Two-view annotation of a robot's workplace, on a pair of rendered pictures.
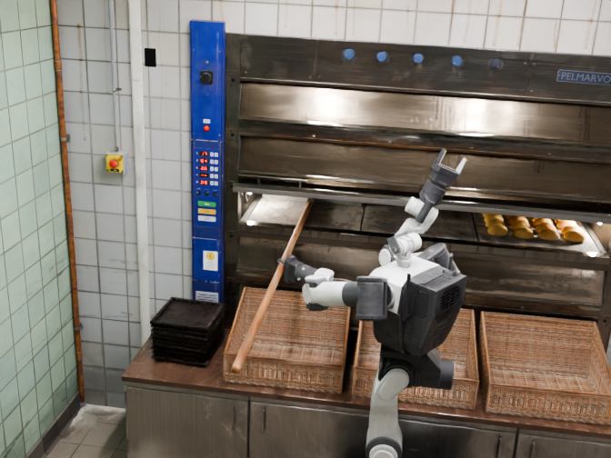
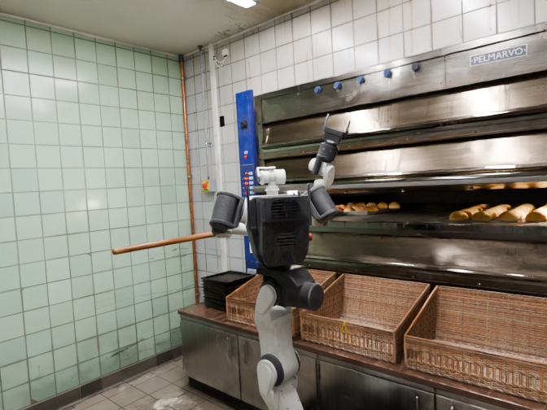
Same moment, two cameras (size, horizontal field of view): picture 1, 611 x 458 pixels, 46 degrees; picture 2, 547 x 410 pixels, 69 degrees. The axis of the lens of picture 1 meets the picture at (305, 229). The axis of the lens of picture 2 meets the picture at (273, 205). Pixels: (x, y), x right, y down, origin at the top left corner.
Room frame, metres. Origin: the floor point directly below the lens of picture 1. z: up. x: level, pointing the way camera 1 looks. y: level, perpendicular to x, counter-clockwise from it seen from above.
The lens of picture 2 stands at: (0.96, -1.38, 1.45)
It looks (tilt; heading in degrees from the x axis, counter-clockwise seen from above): 3 degrees down; 34
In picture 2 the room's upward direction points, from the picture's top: 3 degrees counter-clockwise
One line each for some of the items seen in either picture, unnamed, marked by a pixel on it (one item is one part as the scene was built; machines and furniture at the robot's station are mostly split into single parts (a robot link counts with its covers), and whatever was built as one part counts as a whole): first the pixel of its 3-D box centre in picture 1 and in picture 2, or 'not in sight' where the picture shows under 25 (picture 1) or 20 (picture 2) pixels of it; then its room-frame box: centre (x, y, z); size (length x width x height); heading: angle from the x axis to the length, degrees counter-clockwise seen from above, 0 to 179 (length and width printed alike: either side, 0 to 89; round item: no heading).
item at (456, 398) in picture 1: (415, 351); (365, 311); (3.02, -0.55, 0.72); 0.56 x 0.49 x 0.28; 83
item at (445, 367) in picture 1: (415, 364); (290, 285); (2.42, -0.45, 1.00); 0.28 x 0.13 x 0.18; 83
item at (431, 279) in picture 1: (413, 303); (277, 225); (2.41, -0.41, 1.26); 0.34 x 0.30 x 0.36; 138
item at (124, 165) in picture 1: (117, 162); (208, 185); (3.43, 0.94, 1.46); 0.10 x 0.07 x 0.10; 83
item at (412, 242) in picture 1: (405, 247); (273, 179); (2.45, -0.37, 1.46); 0.10 x 0.07 x 0.09; 138
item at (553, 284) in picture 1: (415, 270); (380, 249); (3.29, -0.55, 1.02); 1.79 x 0.11 x 0.19; 83
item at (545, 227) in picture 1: (528, 215); (505, 211); (3.66, -1.18, 1.21); 0.61 x 0.48 x 0.06; 173
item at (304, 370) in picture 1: (289, 337); (281, 295); (3.09, 0.05, 0.72); 0.56 x 0.49 x 0.28; 84
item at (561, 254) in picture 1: (418, 242); (381, 225); (3.31, -0.56, 1.16); 1.80 x 0.06 x 0.04; 83
